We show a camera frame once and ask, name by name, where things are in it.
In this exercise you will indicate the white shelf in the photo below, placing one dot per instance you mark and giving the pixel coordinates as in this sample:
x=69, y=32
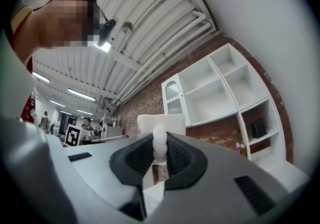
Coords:
x=207, y=107

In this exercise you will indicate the white metal rack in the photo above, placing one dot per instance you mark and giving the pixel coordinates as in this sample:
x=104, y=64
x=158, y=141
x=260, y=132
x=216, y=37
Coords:
x=110, y=125

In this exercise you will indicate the long ceiling light tube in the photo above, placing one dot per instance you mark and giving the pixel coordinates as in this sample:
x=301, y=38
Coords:
x=85, y=112
x=81, y=94
x=41, y=77
x=57, y=103

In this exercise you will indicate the black head-mounted camera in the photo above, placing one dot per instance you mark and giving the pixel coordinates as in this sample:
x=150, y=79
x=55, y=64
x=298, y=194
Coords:
x=105, y=31

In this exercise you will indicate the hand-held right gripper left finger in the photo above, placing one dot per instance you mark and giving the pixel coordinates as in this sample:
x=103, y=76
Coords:
x=100, y=165

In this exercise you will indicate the white ceiling pipe bundle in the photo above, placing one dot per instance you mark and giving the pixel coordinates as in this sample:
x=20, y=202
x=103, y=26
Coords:
x=175, y=42

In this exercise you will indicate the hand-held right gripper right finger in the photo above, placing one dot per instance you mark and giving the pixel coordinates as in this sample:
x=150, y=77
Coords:
x=207, y=193

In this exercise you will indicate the small yellow dark bottle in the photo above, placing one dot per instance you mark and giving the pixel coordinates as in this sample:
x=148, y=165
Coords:
x=243, y=150

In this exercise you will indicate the person's head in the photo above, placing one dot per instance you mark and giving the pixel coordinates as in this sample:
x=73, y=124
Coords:
x=55, y=22

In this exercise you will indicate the small black box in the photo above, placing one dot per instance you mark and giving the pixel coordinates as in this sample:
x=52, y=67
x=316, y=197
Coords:
x=259, y=129

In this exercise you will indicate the white cup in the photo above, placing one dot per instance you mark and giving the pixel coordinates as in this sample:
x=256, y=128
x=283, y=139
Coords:
x=160, y=120

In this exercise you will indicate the square ceiling light panel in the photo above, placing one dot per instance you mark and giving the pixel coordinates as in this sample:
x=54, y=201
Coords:
x=104, y=46

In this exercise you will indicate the person's white red shirt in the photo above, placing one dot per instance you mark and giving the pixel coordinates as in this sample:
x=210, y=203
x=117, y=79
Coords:
x=15, y=80

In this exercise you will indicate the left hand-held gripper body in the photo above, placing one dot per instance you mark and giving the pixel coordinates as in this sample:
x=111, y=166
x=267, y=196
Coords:
x=72, y=135

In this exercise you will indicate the round metal pendant lamp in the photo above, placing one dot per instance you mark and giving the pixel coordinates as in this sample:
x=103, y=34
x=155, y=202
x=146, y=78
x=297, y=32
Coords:
x=127, y=27

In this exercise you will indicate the small pink white bottle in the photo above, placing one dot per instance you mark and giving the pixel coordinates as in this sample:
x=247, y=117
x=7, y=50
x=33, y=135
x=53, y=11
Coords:
x=237, y=147

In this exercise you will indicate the white glass cabinet door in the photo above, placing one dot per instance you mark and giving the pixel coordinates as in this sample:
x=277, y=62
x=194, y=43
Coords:
x=173, y=97

